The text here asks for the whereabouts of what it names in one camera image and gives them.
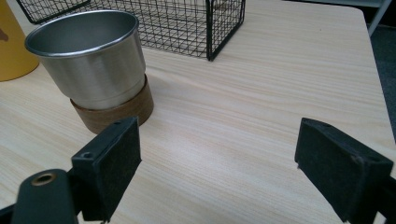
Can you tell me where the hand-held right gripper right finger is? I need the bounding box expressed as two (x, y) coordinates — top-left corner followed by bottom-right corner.
(294, 117), (394, 224)

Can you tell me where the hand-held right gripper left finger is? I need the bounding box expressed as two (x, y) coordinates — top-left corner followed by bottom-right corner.
(70, 116), (143, 223)

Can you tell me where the steel cup with wooden base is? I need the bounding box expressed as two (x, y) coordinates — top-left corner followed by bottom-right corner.
(24, 8), (155, 135)

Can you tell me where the yellow cup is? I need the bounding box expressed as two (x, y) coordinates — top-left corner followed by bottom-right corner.
(0, 0), (40, 83)

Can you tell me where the black wire basket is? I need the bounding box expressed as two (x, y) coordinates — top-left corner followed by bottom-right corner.
(15, 0), (247, 63)

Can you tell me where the white metal stand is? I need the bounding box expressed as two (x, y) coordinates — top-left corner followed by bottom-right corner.
(306, 0), (394, 37)

